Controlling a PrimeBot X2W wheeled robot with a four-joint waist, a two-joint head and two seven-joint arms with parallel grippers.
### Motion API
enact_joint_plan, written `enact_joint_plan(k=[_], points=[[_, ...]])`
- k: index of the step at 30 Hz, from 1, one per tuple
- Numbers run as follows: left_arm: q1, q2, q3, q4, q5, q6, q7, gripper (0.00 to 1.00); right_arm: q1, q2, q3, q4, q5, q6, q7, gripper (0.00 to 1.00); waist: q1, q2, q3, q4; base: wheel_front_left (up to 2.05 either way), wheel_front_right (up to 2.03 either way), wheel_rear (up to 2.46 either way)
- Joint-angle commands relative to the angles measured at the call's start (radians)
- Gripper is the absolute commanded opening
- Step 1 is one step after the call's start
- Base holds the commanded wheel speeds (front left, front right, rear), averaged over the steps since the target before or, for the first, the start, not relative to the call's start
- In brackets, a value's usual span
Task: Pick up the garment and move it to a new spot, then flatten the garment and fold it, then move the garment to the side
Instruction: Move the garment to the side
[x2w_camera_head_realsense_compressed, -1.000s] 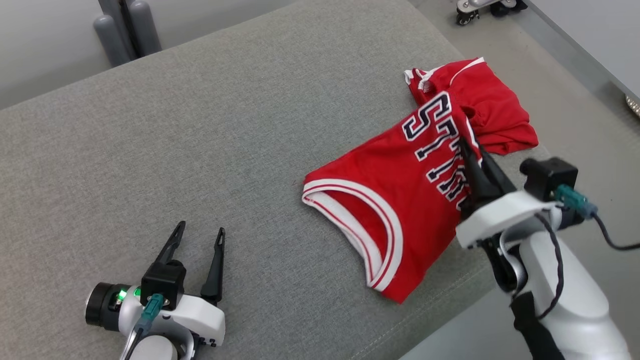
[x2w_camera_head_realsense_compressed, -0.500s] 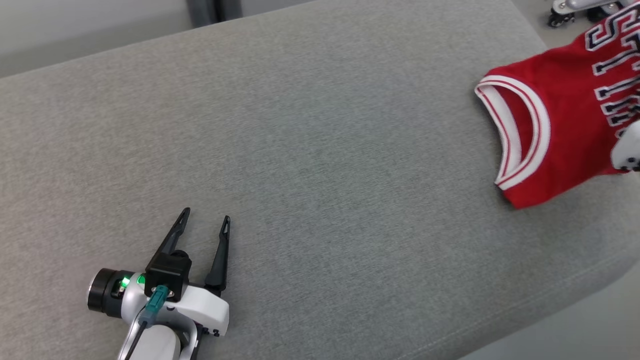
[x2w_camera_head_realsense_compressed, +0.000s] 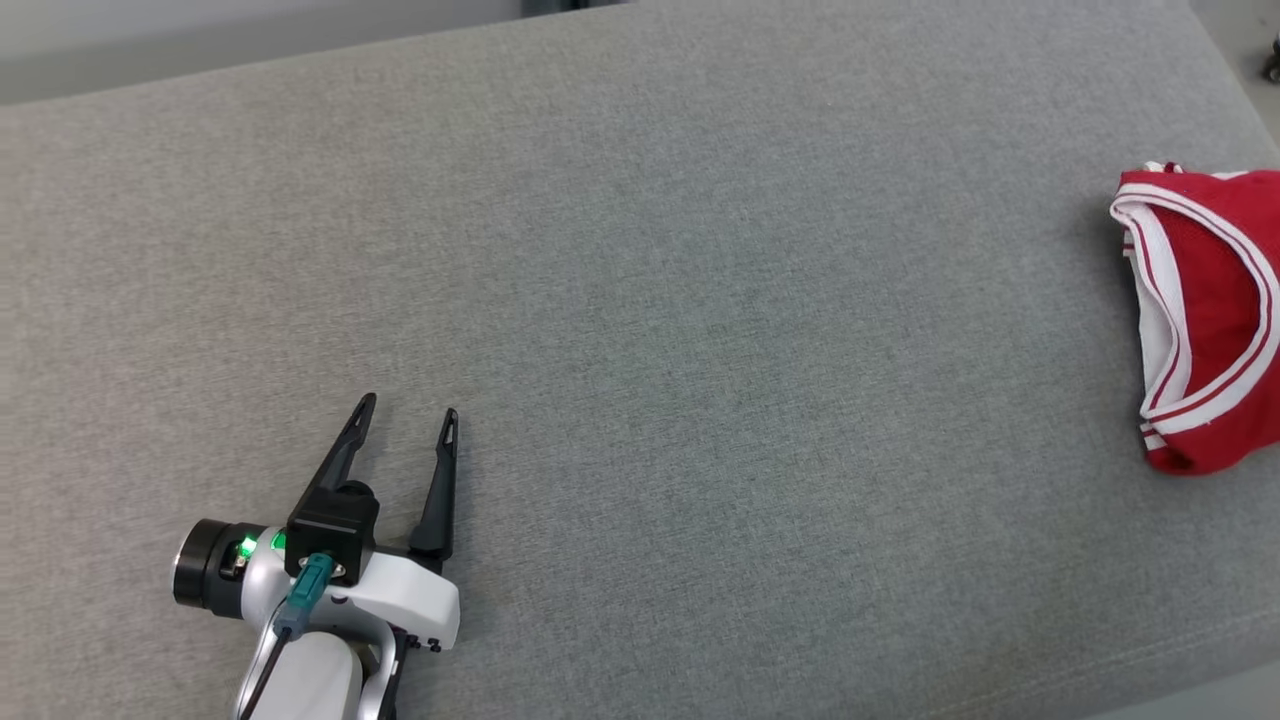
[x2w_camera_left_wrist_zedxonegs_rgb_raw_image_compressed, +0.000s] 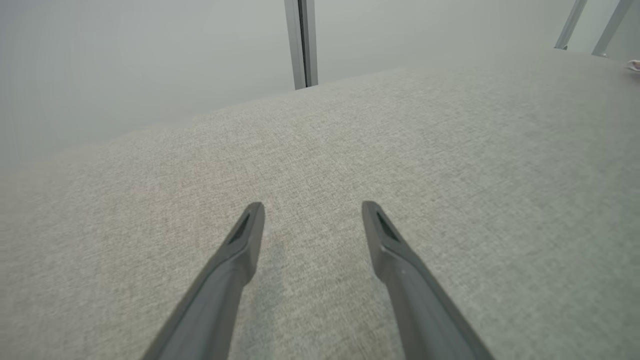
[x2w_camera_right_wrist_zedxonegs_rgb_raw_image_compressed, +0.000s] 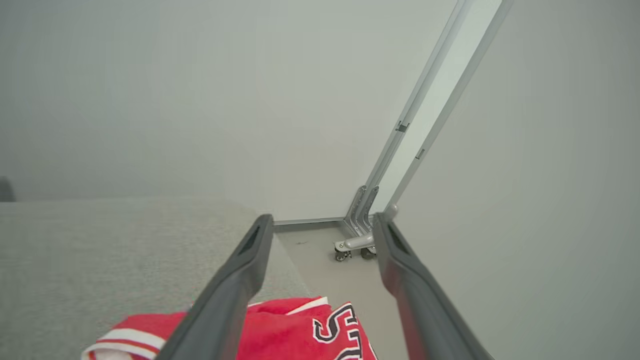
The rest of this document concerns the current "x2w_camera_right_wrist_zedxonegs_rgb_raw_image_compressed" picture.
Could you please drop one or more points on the grey fabric sofa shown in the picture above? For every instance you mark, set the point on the grey fabric sofa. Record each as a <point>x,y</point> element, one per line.
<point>100,260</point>

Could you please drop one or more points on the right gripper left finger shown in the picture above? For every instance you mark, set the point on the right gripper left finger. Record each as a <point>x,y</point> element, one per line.
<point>225,300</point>

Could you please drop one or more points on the aluminium partition frame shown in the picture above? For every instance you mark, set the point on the aluminium partition frame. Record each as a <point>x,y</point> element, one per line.
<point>400,127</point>

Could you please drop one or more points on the grey partition foot with casters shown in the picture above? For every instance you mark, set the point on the grey partition foot with casters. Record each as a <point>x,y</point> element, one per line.
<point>357,242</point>

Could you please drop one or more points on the red shirt white sleeves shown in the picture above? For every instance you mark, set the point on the red shirt white sleeves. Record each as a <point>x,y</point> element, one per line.
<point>280,335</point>

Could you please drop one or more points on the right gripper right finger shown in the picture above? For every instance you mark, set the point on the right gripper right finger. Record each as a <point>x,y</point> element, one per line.
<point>420,310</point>

